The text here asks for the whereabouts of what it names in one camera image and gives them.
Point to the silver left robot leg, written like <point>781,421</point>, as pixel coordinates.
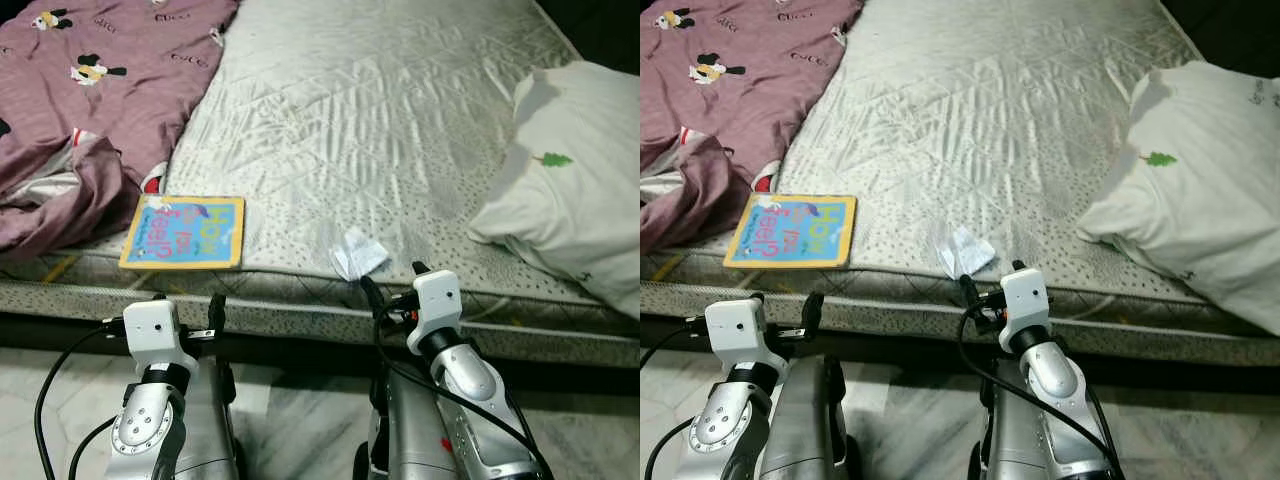
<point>210,430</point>
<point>810,430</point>

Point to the white pillow green print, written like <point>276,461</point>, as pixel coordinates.
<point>570,200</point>
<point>1200,200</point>

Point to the grey patterned mattress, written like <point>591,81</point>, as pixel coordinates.
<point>980,130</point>
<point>360,130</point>

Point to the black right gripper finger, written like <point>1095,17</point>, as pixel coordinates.
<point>421,270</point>
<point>969,297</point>
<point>372,298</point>
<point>1019,267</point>

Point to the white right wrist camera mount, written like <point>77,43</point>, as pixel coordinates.
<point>1025,300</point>
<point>435,305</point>

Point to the white tissue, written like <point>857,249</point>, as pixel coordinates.
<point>965,252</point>
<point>355,255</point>

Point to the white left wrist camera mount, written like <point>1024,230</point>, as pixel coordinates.
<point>740,330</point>
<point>155,330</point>

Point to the silver right robot leg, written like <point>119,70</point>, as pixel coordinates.
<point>1000,440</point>
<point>400,440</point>

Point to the silver robot leg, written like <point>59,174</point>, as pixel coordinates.
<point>400,440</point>
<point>210,430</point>
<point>810,430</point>
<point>1000,440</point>

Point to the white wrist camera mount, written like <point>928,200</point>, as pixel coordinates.
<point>1025,300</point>
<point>740,330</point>
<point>155,330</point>
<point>435,305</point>

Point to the yellow bordered blue book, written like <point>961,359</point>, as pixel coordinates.
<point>180,235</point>
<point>790,232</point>

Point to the purple cartoon print blanket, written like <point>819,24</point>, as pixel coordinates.
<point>110,110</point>
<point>730,110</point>

